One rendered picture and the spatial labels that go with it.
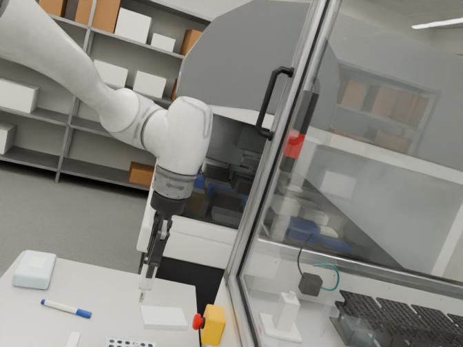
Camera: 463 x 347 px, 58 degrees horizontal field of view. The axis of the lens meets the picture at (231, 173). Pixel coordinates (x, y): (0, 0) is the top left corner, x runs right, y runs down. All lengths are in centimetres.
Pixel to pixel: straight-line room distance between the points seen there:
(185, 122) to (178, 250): 77
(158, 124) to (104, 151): 403
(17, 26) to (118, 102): 38
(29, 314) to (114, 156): 379
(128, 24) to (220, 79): 296
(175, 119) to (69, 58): 30
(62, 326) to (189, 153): 59
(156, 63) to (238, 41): 340
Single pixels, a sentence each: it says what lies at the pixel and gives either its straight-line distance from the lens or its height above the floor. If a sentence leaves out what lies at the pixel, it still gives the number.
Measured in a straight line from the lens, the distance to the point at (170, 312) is 131.
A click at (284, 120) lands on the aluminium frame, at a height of 142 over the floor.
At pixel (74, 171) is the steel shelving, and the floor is 15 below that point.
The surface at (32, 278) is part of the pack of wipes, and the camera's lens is 132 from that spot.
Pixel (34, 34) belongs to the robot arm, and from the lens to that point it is 58.
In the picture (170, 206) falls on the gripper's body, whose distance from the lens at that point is 90.
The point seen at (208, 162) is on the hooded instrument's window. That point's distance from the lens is 145.
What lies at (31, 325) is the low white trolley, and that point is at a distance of 120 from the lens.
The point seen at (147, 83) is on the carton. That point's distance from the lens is 436.
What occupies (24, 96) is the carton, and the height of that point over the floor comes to 76.
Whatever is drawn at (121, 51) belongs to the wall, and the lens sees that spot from 476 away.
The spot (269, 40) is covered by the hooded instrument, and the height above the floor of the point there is 163.
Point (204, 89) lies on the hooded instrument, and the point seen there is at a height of 142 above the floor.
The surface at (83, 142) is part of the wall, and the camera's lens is 490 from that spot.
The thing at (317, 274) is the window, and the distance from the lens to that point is 68.
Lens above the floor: 147
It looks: 12 degrees down
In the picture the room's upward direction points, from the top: 17 degrees clockwise
